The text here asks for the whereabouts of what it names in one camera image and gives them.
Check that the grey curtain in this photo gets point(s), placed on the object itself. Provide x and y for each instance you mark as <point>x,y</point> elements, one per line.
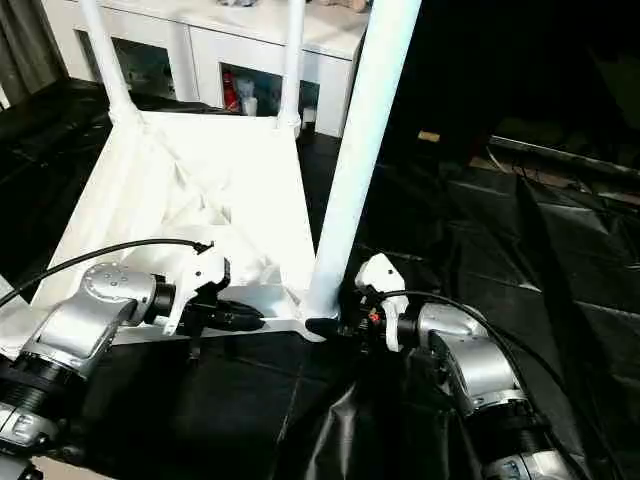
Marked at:
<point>30,45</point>

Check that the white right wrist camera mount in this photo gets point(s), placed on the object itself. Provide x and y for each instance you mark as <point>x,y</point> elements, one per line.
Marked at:
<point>380,272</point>

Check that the black table mat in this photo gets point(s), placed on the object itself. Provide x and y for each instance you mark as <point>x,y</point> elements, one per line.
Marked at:
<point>500,250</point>

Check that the white cabinet with glass doors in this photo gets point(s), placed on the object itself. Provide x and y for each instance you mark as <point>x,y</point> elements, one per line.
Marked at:
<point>225,40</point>

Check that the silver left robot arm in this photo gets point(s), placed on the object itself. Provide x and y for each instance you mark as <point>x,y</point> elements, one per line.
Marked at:
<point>95,305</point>

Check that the long dark metal rod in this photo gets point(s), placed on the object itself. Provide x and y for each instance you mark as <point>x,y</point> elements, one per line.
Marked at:
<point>565,155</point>

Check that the white plastic table top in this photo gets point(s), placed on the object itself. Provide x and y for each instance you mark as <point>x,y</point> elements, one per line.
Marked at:
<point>140,175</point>

